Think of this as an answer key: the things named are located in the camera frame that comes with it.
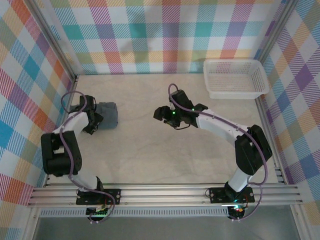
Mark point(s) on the small electronics board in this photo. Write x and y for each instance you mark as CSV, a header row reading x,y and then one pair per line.
x,y
236,211
96,212

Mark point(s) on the grey t-shirt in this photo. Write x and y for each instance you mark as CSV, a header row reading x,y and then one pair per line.
x,y
108,116

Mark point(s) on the aluminium table side rail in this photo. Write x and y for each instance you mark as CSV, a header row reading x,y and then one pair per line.
x,y
264,120
72,90

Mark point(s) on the aluminium mounting rail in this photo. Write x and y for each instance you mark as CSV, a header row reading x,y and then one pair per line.
x,y
162,197

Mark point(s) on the aluminium corner post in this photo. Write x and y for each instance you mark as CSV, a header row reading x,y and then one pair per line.
x,y
52,42
275,32

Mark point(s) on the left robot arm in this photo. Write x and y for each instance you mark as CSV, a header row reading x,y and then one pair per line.
x,y
60,152

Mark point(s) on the aluminium frame leg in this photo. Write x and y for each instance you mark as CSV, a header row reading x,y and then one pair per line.
x,y
301,222
31,225

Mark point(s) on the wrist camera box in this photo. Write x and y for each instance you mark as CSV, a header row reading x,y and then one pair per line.
x,y
88,102
181,98

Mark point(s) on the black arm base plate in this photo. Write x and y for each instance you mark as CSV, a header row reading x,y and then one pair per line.
x,y
113,196
216,195

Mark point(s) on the white plastic mesh basket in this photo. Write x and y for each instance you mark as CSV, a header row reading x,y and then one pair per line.
x,y
235,75

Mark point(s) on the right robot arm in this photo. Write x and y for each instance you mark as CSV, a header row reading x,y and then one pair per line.
x,y
252,150

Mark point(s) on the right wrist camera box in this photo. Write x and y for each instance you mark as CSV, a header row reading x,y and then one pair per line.
x,y
181,98

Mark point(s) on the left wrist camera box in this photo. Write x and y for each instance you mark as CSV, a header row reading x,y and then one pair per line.
x,y
88,102

